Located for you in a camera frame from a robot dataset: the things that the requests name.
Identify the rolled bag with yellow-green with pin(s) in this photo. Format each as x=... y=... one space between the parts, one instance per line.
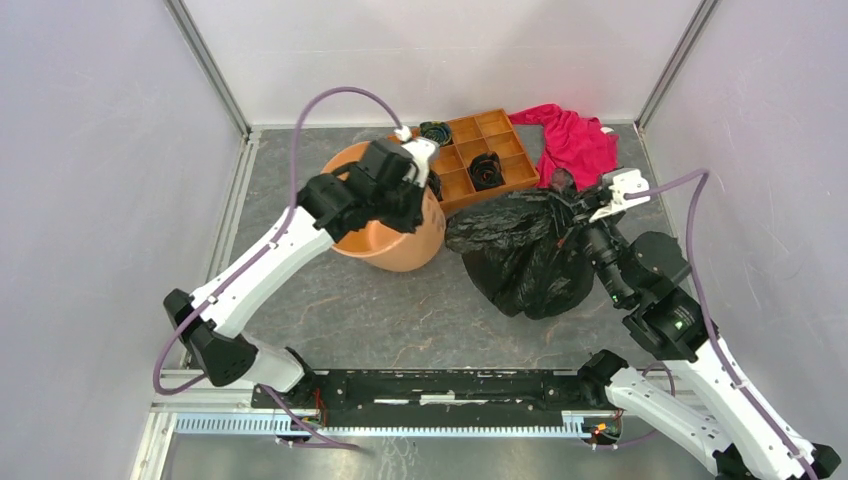
x=438 y=132

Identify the black trash bag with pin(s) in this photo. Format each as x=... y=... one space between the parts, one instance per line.
x=515 y=252

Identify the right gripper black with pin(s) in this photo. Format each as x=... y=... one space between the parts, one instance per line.
x=584 y=224

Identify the black rolled bag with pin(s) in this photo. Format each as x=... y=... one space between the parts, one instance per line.
x=435 y=185
x=485 y=171

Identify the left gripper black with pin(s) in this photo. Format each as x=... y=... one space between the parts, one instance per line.
x=410 y=222

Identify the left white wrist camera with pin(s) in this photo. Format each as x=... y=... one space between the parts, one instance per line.
x=423 y=153

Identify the aluminium rail frame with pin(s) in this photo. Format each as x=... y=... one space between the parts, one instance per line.
x=245 y=408

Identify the black rolled bag centre right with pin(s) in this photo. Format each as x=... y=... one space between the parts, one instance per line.
x=485 y=171

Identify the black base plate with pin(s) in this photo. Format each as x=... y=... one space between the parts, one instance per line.
x=445 y=398

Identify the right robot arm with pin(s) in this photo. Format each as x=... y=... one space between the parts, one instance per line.
x=738 y=436

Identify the black rolled bag front left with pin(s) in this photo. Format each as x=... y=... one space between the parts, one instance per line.
x=435 y=185

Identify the orange plastic trash bin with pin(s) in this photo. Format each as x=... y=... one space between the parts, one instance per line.
x=397 y=245

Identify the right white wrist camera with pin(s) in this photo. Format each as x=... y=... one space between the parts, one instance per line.
x=621 y=190

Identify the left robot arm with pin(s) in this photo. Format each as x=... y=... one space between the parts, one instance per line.
x=209 y=320

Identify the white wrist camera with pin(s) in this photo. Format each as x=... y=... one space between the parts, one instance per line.
x=423 y=153
x=621 y=190

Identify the orange compartment tray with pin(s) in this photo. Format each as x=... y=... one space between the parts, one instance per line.
x=472 y=136

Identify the red cloth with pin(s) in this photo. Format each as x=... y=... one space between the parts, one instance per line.
x=581 y=146

